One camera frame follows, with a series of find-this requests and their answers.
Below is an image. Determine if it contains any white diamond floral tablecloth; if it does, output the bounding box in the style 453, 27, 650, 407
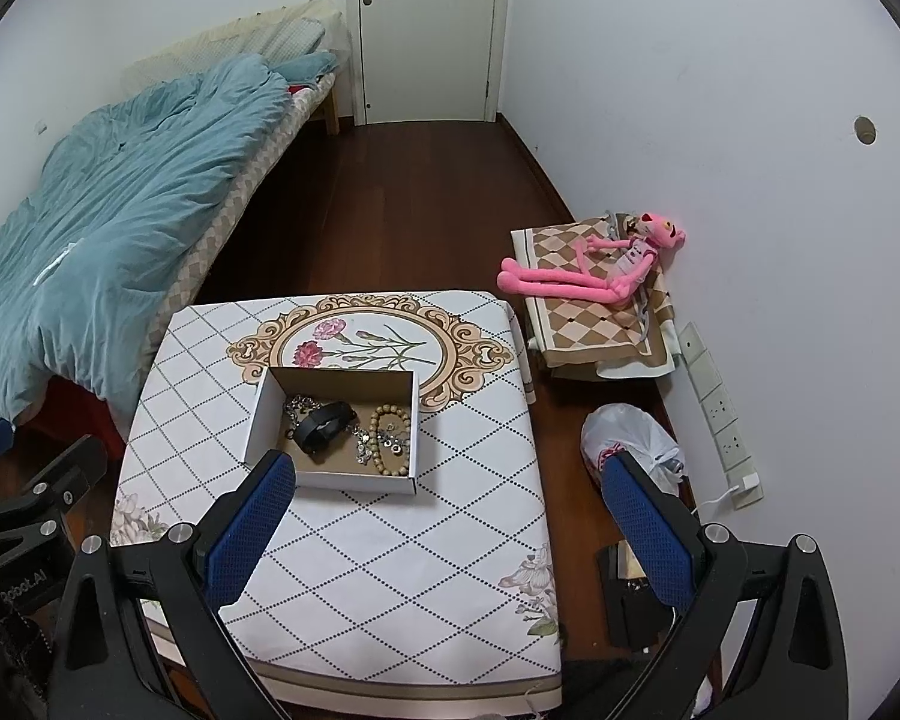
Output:
109, 289, 567, 710

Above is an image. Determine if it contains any dark silver chain bracelet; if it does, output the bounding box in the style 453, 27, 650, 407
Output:
281, 394, 320, 442

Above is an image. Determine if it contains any black wristband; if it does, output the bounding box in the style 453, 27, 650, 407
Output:
292, 403, 359, 464

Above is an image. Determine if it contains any cardboard box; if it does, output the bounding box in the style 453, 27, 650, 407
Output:
242, 366, 419, 496

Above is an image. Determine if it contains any white charger cable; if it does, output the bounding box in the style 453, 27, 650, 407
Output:
690, 486, 743, 517

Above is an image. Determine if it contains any checked pillow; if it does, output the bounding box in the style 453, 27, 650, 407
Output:
244, 15, 327, 61

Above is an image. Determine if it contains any teal pillow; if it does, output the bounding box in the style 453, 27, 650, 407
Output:
277, 52, 338, 87

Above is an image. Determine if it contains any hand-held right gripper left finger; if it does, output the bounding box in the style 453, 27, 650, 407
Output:
49, 450, 299, 720

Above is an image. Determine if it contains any teal blue blanket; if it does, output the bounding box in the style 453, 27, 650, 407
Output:
0, 54, 295, 425

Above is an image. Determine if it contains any bed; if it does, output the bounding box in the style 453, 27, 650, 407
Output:
0, 4, 346, 443

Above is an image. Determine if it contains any white power strip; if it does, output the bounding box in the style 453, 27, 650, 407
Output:
679, 321, 764, 507

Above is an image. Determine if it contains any wooden bead bracelet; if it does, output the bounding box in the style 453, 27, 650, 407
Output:
369, 405, 413, 477

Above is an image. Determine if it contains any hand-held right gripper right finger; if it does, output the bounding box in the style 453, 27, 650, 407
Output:
601, 452, 850, 720

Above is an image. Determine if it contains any pink plush toy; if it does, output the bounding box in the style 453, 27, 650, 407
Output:
497, 211, 687, 308

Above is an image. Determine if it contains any black box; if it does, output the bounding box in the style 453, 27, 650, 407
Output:
596, 540, 676, 652

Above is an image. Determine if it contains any white door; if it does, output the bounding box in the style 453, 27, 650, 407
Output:
356, 0, 502, 126

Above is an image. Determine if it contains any white plastic bag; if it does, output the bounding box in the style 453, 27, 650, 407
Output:
581, 403, 687, 497

